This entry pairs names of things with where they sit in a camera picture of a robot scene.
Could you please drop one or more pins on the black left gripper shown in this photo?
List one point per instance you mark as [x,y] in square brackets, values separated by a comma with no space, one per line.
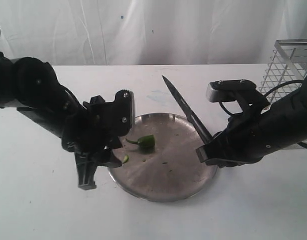
[92,127]

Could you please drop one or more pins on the wire metal utensil holder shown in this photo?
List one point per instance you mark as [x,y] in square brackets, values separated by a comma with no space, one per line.
[288,63]

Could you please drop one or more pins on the white backdrop curtain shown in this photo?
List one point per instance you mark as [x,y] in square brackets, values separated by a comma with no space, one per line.
[148,32]

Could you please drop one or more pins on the round steel plate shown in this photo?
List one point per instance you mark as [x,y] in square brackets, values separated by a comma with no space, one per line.
[169,172]

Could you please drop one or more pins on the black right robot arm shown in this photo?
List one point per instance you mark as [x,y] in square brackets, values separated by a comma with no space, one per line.
[285,123]

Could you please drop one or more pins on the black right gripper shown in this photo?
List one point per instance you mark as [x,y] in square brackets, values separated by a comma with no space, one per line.
[238,144]

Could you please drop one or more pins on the dark green pear-shaped vegetable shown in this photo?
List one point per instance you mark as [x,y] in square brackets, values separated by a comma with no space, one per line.
[144,143]

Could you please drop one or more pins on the blurry green vegetable piece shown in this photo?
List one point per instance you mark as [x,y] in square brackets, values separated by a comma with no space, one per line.
[125,159]

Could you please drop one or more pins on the clear tape scrap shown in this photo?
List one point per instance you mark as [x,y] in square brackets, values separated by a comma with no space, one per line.
[83,174]

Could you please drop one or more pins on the black kitchen knife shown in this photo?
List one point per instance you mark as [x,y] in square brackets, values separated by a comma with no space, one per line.
[200,128]

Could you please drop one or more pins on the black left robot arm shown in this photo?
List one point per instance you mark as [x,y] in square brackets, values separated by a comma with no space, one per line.
[31,86]

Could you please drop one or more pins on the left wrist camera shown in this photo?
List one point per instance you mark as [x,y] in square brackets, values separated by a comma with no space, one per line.
[124,111]

